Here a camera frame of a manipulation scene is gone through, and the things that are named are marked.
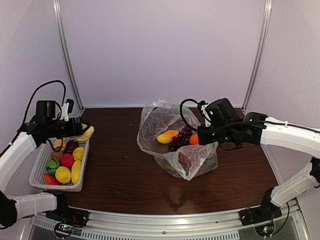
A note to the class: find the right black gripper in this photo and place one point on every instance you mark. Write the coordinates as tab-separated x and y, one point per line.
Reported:
203	140

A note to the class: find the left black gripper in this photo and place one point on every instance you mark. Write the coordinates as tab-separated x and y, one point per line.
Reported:
77	130

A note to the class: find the pale fruit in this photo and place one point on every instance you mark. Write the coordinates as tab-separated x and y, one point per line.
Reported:
86	135

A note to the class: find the clear plastic bag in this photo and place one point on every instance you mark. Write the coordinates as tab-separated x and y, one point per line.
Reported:
189	161

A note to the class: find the yellow green fruit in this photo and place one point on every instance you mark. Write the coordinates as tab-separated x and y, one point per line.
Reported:
167	167

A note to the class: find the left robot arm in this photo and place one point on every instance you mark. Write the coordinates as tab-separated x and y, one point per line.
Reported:
14	208

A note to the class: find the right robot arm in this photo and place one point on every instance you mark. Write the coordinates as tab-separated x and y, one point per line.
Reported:
293	150

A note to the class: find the dark purple fruit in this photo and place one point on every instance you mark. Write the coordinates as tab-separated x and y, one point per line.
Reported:
70	146

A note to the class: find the yellow fruit back right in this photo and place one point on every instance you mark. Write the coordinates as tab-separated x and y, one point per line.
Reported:
78	153

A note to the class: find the orange fruit in bag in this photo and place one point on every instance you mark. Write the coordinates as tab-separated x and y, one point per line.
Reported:
194	140

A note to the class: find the yellow fruit with leaf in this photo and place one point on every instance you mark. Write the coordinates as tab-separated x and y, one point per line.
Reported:
59	145

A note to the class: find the red round fruit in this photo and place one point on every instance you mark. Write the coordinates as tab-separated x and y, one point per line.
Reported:
67	160

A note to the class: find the brown fruit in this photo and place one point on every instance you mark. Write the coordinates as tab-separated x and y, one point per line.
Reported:
56	155

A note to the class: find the yellow fruit front right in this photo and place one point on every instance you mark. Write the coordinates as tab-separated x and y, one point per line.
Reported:
75	171

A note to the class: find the green round fruit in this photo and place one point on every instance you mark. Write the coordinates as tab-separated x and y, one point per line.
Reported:
52	166

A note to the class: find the yellow fruit front centre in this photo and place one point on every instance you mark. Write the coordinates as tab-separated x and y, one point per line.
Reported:
63	175

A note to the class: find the orange red fruit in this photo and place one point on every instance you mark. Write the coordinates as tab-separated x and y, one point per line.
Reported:
51	180

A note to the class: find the dark purple grape bunch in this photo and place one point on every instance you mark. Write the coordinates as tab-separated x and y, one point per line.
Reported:
181	140

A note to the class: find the white plastic basket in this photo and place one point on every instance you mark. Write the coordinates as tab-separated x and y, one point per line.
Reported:
39	169

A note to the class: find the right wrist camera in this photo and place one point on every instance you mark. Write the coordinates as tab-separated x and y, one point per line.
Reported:
202	109

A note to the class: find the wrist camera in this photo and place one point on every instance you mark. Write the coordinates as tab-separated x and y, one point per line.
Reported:
202	109
66	109

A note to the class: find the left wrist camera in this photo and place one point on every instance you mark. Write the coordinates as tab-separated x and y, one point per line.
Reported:
66	109

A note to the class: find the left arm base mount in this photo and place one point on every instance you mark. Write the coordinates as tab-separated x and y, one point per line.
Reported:
67	215

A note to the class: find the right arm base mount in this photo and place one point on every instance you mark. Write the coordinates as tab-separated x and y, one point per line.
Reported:
266	211

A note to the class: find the aluminium front rail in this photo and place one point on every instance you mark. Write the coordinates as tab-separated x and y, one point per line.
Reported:
222	225

